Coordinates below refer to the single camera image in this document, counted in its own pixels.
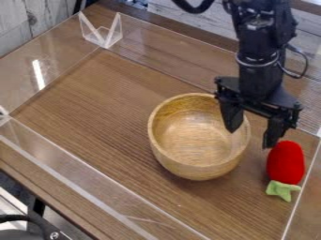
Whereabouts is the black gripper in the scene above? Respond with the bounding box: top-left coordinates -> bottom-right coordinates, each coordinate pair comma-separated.
214,57 -> 302,149

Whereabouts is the red plush tomato green stem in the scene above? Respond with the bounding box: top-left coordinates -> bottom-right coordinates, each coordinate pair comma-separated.
266,141 -> 306,203

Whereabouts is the wooden bowl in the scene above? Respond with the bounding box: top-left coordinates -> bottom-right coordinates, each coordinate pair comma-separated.
147,93 -> 251,181

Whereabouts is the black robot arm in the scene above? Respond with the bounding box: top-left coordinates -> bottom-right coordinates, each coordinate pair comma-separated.
214,0 -> 305,148

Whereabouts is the clear acrylic tray wall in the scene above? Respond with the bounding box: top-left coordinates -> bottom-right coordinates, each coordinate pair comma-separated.
0,106 -> 210,240

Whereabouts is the clear acrylic corner bracket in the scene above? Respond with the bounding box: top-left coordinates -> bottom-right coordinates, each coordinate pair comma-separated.
78,12 -> 123,49

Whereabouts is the black table leg bracket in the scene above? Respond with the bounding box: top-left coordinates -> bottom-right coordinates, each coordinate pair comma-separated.
28,197 -> 82,240

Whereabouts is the black cable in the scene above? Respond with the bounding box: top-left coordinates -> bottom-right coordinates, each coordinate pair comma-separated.
0,213 -> 48,240

